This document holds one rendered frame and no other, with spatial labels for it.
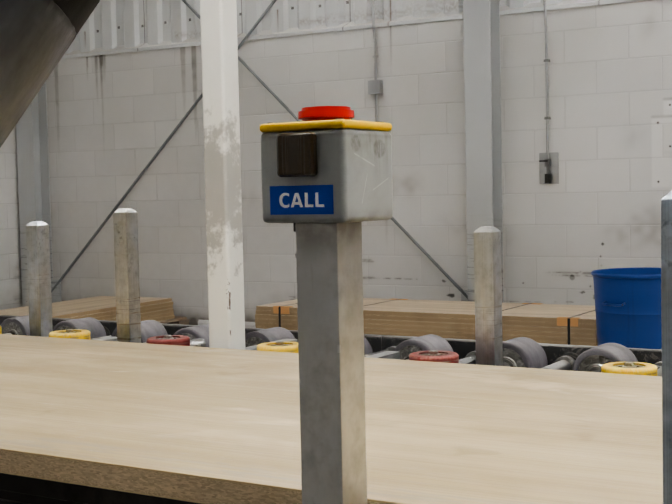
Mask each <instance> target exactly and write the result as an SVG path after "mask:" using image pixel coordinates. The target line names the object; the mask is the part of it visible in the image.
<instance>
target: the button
mask: <svg viewBox="0 0 672 504"><path fill-rule="evenodd" d="M336 118H344V119H347V120H351V119H352V118H354V110H351V107H348V106H315V107H304V108H302V111H299V112H298V119H300V120H302V121H316V120H335V119H336Z"/></svg>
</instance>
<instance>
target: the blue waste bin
mask: <svg viewBox="0 0 672 504"><path fill-rule="evenodd" d="M591 275H592V276H593V282H594V298H595V313H596V328H597V344H598V346H599V345H601V344H605V343H618V344H621V345H623V346H625V347H627V348H644V349H662V323H661V268H657V267H634V268H608V269H598V270H593V271H592V272H591Z"/></svg>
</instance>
